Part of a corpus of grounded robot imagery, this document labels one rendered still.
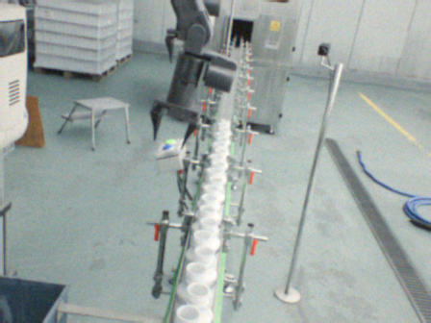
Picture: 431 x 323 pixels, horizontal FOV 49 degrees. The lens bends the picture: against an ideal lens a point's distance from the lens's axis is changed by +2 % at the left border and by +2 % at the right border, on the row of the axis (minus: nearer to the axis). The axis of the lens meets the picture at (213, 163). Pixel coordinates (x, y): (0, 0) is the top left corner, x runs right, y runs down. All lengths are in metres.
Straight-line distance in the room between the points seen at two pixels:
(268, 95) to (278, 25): 0.82
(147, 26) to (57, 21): 4.05
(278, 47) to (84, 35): 3.23
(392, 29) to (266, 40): 6.28
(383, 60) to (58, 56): 7.27
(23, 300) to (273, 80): 4.89
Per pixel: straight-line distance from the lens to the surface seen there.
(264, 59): 5.73
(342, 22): 11.42
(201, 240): 0.91
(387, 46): 11.70
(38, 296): 1.19
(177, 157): 1.50
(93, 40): 7.61
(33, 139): 4.68
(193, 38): 0.96
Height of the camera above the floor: 1.62
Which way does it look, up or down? 20 degrees down
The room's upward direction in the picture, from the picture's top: 8 degrees clockwise
